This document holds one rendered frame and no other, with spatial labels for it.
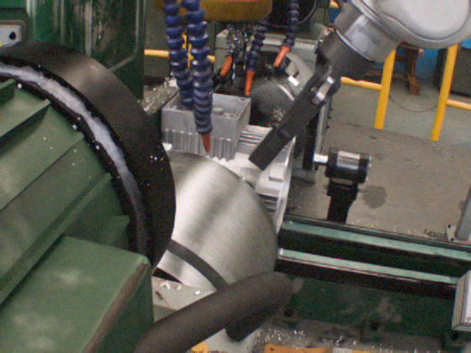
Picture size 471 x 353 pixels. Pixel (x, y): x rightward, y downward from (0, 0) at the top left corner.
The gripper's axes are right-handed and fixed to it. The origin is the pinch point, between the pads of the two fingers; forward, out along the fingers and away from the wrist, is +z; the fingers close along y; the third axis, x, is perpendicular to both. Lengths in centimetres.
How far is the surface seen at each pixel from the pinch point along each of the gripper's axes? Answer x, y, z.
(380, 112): 68, -233, 43
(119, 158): -11, 47, -17
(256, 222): 1.8, 20.1, -1.1
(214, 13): -17.6, 2.6, -12.5
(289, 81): -2.1, -27.1, -1.3
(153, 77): -78, -319, 163
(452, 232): 54, -37, 5
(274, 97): -2.3, -26.7, 3.4
